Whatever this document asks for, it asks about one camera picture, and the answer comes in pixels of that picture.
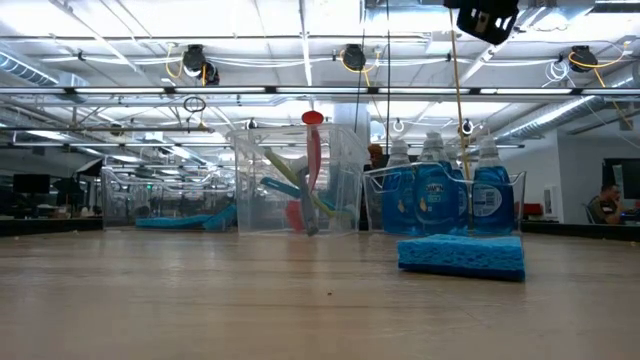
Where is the long ceiling light strip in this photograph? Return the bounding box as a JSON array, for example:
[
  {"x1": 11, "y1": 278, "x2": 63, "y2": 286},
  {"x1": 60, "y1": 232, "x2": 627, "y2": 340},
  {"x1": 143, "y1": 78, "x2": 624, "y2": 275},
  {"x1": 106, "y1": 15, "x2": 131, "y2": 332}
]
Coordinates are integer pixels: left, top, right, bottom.
[{"x1": 0, "y1": 85, "x2": 640, "y2": 97}]

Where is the red pink dish brush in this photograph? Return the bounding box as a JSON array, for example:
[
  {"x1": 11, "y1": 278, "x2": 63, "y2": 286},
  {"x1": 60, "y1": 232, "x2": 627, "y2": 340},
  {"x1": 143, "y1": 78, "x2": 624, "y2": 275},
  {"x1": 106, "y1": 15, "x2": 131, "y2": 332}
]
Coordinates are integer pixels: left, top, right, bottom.
[{"x1": 284, "y1": 110, "x2": 325, "y2": 234}]

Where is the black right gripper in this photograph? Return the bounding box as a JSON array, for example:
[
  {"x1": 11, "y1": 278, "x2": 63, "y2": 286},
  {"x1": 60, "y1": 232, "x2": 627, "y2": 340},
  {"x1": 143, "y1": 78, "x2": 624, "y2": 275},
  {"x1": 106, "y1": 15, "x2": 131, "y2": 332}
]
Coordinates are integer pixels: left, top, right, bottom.
[{"x1": 442, "y1": 0, "x2": 521, "y2": 47}]

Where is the clear deep plastic bin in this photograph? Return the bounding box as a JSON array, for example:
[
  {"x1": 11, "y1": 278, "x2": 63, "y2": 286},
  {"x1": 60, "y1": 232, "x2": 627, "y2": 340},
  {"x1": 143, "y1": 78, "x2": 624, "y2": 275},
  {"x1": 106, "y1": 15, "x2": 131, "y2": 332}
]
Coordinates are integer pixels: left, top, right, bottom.
[{"x1": 227, "y1": 123, "x2": 371, "y2": 238}]

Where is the clear shallow plastic bin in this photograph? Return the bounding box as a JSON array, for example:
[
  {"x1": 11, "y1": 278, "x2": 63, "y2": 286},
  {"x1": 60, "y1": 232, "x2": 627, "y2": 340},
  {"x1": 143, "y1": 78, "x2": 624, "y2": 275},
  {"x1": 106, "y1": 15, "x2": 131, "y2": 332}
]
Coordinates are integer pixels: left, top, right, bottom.
[
  {"x1": 99, "y1": 166, "x2": 239, "y2": 232},
  {"x1": 362, "y1": 160, "x2": 527, "y2": 236}
]

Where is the blue dish brush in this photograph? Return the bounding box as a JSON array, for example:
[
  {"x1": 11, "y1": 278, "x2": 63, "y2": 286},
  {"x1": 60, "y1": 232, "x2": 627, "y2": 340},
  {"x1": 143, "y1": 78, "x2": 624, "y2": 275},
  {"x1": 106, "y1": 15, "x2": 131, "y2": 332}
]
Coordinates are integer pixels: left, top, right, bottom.
[{"x1": 259, "y1": 177, "x2": 337, "y2": 212}]

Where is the black hanging cable loop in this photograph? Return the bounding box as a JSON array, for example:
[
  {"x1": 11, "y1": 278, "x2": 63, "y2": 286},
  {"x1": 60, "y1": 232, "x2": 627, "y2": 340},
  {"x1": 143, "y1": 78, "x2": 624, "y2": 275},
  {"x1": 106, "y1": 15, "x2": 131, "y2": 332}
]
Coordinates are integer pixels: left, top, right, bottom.
[{"x1": 182, "y1": 95, "x2": 207, "y2": 132}]

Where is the green dish brush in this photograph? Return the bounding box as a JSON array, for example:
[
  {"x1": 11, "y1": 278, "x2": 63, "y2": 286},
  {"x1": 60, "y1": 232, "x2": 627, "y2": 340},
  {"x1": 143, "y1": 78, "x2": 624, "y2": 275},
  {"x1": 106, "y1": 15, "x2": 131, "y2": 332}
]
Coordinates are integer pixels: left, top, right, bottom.
[{"x1": 262, "y1": 148, "x2": 354, "y2": 221}]

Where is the silver ceiling duct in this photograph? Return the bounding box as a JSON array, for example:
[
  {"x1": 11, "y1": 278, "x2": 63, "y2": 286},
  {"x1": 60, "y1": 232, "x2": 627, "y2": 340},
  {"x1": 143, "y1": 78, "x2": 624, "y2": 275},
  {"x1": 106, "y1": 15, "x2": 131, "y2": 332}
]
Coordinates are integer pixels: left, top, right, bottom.
[
  {"x1": 492, "y1": 95, "x2": 601, "y2": 144},
  {"x1": 0, "y1": 49, "x2": 89, "y2": 89}
]

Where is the person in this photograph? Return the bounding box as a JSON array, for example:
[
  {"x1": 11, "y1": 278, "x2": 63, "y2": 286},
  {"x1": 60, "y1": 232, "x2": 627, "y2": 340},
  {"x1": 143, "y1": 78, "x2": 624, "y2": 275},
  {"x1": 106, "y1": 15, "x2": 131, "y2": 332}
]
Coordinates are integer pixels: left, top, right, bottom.
[
  {"x1": 366, "y1": 143, "x2": 389, "y2": 171},
  {"x1": 585, "y1": 182, "x2": 626, "y2": 225}
]

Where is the black monitor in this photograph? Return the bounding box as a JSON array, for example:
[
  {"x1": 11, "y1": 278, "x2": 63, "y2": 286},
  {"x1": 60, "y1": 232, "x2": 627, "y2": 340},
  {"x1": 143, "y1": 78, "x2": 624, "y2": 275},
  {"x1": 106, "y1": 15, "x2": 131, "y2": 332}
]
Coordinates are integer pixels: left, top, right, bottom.
[{"x1": 12, "y1": 173, "x2": 51, "y2": 195}]

